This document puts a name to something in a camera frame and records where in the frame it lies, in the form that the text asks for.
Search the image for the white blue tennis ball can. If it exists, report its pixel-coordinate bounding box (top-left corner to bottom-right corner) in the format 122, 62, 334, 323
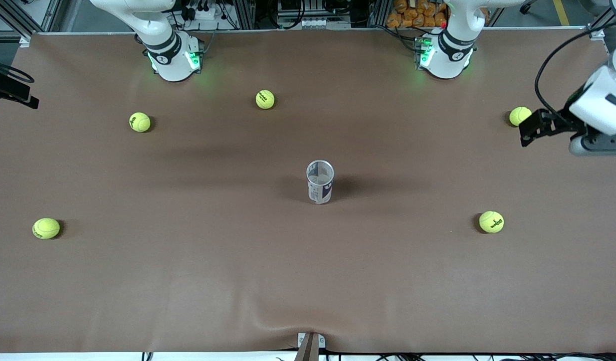
306, 160, 335, 205

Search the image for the bag of orange items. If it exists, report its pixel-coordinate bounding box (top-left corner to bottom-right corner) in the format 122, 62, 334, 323
386, 0, 449, 29

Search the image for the long white power strip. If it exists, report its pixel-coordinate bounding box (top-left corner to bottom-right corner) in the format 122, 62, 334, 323
277, 18, 352, 30

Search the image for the black equipment box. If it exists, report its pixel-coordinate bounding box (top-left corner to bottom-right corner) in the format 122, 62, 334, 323
278, 0, 321, 16

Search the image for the brown table mat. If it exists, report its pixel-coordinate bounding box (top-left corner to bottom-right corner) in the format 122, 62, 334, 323
0, 28, 616, 354

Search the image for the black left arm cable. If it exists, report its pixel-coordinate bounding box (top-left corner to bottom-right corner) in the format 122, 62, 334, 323
534, 18, 616, 120

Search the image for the aluminium frame strut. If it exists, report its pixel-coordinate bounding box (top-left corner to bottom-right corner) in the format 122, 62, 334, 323
586, 0, 616, 40
0, 0, 63, 36

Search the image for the aluminium frame post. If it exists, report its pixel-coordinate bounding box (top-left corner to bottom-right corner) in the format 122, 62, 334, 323
235, 0, 257, 30
366, 0, 388, 27

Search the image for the grey metal mount bracket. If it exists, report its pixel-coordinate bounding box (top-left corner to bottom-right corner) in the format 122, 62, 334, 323
294, 332, 326, 361

